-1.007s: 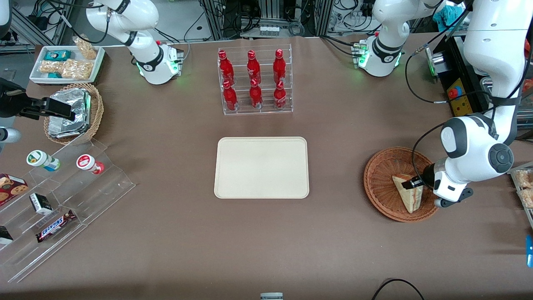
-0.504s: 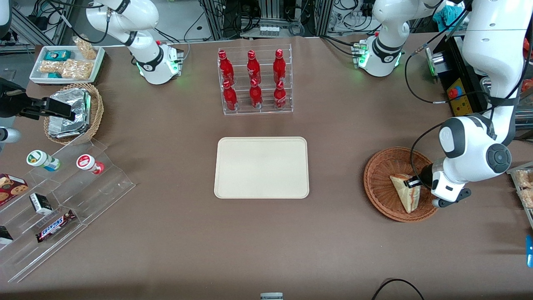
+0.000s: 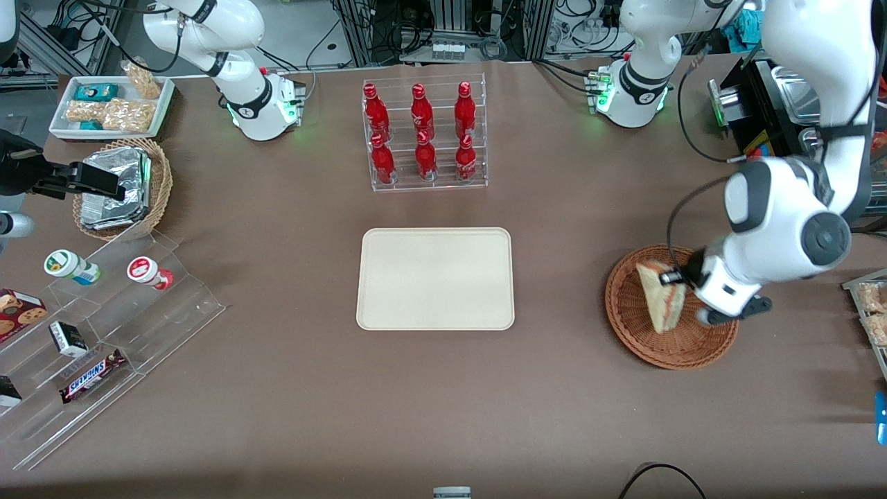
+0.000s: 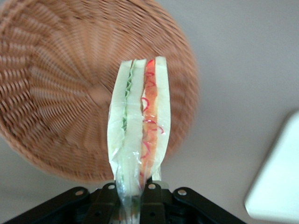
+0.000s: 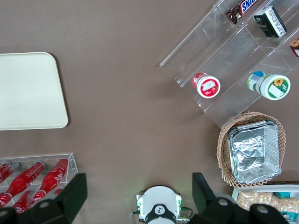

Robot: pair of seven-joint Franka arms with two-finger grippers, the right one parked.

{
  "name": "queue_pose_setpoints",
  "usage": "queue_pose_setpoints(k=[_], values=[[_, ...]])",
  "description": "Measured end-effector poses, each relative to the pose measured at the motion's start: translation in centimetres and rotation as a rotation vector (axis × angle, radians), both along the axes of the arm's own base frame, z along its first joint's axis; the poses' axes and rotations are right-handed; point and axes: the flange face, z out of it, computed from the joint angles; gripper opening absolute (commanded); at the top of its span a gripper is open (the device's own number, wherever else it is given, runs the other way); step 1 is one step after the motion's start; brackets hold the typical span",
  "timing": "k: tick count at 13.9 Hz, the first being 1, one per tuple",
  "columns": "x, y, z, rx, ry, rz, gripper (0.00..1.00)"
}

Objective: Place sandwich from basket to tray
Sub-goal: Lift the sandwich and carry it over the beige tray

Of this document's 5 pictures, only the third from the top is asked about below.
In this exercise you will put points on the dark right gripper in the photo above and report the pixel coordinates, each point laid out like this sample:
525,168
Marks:
21,168

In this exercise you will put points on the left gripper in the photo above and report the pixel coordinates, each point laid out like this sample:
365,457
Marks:
695,267

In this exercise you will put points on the triangular sandwich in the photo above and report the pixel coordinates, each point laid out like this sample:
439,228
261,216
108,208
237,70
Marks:
658,298

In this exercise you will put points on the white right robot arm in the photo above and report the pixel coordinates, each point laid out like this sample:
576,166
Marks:
253,104

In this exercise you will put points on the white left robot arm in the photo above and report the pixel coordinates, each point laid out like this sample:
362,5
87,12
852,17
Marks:
786,222

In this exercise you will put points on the round brown wicker basket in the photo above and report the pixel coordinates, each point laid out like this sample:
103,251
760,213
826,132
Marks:
627,312

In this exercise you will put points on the white rectangular snack tray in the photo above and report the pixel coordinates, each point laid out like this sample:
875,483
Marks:
62,125

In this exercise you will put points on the light tan wicker basket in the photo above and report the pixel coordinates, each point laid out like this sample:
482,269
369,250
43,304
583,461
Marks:
161,184

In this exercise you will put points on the grey tray with snacks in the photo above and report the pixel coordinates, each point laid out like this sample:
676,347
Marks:
854,284

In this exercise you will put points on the beige rectangular tray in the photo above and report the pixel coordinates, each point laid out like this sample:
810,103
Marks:
435,278

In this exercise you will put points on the foil wrapped package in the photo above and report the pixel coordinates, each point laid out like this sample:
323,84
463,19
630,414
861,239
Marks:
114,161
104,216

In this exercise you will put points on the clear bag of nuts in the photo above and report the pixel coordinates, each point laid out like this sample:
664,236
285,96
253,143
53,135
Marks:
83,111
129,115
143,81

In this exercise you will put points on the green lid yogurt bottle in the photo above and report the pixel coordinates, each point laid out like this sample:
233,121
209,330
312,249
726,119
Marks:
66,265

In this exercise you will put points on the teal snack box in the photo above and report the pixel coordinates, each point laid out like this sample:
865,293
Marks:
95,91

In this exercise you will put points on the red lid yogurt bottle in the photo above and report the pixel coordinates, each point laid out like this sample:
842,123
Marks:
147,272

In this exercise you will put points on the red cookie box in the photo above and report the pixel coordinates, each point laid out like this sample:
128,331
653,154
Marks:
19,313

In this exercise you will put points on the small black white carton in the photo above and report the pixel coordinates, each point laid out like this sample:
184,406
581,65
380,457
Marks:
68,339

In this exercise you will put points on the clear acrylic stepped shelf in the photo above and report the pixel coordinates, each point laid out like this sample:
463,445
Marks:
159,319

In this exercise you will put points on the snickers chocolate bar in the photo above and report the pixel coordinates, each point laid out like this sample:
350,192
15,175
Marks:
92,375

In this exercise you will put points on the clear snack bag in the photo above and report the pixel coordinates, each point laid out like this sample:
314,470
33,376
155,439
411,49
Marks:
877,330
873,296

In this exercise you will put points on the dark snack packet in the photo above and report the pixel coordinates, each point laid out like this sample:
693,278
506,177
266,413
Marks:
8,392

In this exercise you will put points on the shiny metal pan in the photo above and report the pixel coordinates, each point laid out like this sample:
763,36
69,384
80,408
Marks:
797,86

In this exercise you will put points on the red cola bottle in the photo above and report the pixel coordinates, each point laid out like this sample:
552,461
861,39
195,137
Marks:
382,163
466,161
425,159
465,109
375,111
420,111

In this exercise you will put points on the clear acrylic bottle rack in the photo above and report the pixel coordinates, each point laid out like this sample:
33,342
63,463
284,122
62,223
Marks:
443,184

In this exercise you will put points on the blue plastic object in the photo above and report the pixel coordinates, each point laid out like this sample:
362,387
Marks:
881,416

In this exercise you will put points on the teal cloth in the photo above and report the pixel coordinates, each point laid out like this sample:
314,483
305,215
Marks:
750,26

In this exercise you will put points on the small grey object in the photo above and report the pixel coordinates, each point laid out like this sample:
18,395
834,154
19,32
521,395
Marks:
452,493

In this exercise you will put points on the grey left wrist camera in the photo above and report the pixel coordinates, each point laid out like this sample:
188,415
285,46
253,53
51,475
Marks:
741,309

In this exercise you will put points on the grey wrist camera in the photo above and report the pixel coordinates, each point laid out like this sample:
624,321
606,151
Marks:
741,309
14,224

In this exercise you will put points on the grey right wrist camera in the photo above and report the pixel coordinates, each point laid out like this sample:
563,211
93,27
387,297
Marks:
14,224

